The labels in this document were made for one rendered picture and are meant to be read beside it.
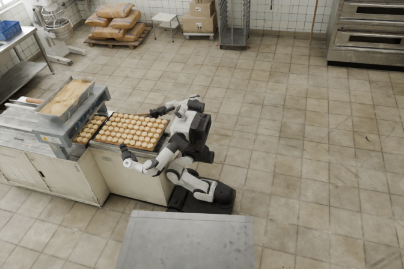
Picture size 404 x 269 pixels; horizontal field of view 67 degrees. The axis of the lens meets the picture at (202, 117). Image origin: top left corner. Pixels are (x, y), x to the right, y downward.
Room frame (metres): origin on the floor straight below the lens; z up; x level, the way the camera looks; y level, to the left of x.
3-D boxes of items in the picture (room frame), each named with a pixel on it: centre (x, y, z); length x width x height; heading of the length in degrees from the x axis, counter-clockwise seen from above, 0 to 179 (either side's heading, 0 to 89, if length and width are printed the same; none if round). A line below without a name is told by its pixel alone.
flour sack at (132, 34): (5.89, 1.26, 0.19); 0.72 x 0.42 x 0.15; 164
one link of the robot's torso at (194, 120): (1.84, 0.10, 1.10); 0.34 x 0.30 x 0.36; 160
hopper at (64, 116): (2.26, 1.19, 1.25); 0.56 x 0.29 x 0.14; 159
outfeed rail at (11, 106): (2.44, 1.24, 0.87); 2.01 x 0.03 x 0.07; 69
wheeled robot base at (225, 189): (1.83, 0.07, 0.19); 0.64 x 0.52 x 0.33; 69
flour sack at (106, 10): (5.98, 1.49, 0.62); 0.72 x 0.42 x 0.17; 76
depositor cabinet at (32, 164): (2.43, 1.64, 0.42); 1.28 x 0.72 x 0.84; 69
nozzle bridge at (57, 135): (2.26, 1.19, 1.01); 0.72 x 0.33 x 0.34; 159
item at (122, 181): (2.08, 0.72, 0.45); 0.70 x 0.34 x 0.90; 69
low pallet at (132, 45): (5.98, 1.54, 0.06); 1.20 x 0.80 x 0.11; 72
